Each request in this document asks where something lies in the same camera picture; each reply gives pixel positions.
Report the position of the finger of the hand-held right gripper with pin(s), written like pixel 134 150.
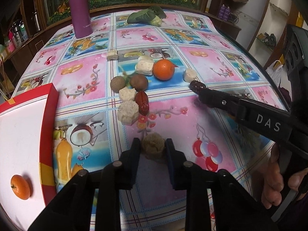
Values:
pixel 216 99

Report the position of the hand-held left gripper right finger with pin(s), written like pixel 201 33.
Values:
pixel 169 163

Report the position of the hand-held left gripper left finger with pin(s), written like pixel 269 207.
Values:
pixel 136 150

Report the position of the tan crumbly cake piece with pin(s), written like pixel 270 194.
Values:
pixel 152 145

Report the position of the dark dried date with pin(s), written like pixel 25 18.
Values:
pixel 195 85

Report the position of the brown longan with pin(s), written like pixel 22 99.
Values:
pixel 118 84
pixel 138 82

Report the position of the red box with white inside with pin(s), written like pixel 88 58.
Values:
pixel 21 137

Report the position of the small orange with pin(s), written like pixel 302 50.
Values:
pixel 164 69
pixel 21 187

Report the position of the person's right hand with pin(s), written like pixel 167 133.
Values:
pixel 272 185

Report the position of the red dried date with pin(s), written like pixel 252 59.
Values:
pixel 142 103

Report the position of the white plastic bag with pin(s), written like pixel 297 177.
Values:
pixel 274 71

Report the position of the fruit printed tablecloth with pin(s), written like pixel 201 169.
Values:
pixel 84 81

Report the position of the purple spray can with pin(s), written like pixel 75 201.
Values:
pixel 227 12
pixel 221 11

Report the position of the green leafy vegetable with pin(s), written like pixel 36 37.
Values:
pixel 142 16

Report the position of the purple thermos bottle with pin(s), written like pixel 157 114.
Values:
pixel 80 12

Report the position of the steel flask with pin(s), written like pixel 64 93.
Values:
pixel 36 21

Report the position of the green box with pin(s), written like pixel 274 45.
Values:
pixel 2 51

